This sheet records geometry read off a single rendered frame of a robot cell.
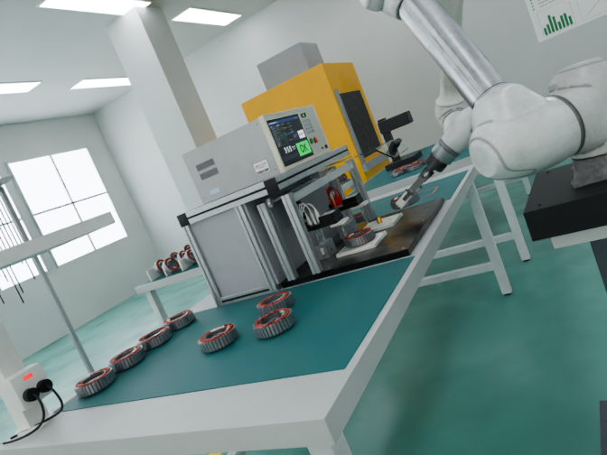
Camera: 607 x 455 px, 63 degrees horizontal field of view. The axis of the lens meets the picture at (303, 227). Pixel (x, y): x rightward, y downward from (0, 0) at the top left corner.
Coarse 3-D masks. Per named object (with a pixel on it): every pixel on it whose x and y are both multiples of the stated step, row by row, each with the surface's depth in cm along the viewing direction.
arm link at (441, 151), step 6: (438, 144) 176; (444, 144) 174; (432, 150) 178; (438, 150) 175; (444, 150) 174; (450, 150) 173; (438, 156) 175; (444, 156) 174; (450, 156) 174; (456, 156) 175; (444, 162) 176; (450, 162) 176
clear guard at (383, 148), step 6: (378, 144) 202; (384, 144) 194; (402, 144) 204; (366, 150) 200; (372, 150) 185; (378, 150) 185; (384, 150) 187; (396, 150) 193; (402, 150) 196; (348, 156) 211; (354, 156) 189; (390, 156) 183; (396, 156) 186; (336, 162) 197; (324, 168) 195
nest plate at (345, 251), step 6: (378, 234) 177; (384, 234) 176; (372, 240) 171; (378, 240) 170; (360, 246) 169; (366, 246) 167; (372, 246) 166; (342, 252) 172; (348, 252) 170; (354, 252) 169
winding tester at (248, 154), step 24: (264, 120) 168; (312, 120) 200; (216, 144) 179; (240, 144) 174; (264, 144) 171; (312, 144) 194; (192, 168) 186; (216, 168) 182; (240, 168) 177; (264, 168) 173; (288, 168) 172; (216, 192) 185
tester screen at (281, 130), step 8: (280, 120) 177; (288, 120) 183; (296, 120) 188; (272, 128) 171; (280, 128) 176; (288, 128) 181; (296, 128) 186; (280, 136) 174; (288, 136) 179; (280, 144) 172; (288, 144) 177; (280, 152) 171; (312, 152) 192; (288, 160) 174
